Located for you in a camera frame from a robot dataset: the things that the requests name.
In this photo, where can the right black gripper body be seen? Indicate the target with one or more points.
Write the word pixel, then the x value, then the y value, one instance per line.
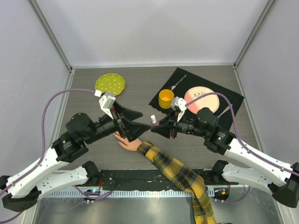
pixel 173 122

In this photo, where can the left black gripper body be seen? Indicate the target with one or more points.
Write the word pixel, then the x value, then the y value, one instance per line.
pixel 126 132

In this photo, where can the white nail polish cap brush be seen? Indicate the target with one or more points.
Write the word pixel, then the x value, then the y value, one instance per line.
pixel 153 119

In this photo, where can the purple nail polish bottle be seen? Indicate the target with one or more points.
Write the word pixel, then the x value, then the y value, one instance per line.
pixel 153 125

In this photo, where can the yellow plaid sleeve forearm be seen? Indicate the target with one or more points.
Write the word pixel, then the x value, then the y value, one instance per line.
pixel 184 178

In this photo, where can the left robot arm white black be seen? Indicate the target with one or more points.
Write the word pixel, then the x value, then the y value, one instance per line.
pixel 29 186

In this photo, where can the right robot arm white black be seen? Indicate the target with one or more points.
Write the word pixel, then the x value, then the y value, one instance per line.
pixel 275 177

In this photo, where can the mannequin hand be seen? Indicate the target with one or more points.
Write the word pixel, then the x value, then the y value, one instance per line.
pixel 124 142

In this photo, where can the yellow cup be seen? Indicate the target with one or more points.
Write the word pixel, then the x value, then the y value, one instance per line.
pixel 165 98

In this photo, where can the green dotted plate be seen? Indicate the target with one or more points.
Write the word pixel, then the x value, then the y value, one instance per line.
pixel 111 82

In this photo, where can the black placemat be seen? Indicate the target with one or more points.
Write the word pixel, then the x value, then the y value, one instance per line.
pixel 193 80

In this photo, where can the pink white plate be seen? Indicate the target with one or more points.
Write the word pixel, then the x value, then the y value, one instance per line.
pixel 212 101

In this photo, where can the silver fork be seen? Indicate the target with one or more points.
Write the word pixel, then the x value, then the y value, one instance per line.
pixel 224 111

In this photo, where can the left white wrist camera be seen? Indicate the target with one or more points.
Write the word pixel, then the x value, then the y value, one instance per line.
pixel 106 101

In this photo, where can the silver dark-handled knife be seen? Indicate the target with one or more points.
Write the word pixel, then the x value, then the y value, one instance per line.
pixel 178 82

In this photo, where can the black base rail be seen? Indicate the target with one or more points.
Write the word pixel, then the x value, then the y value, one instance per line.
pixel 130 180

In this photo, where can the white slotted cable duct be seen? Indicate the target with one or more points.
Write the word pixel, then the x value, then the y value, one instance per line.
pixel 73 193

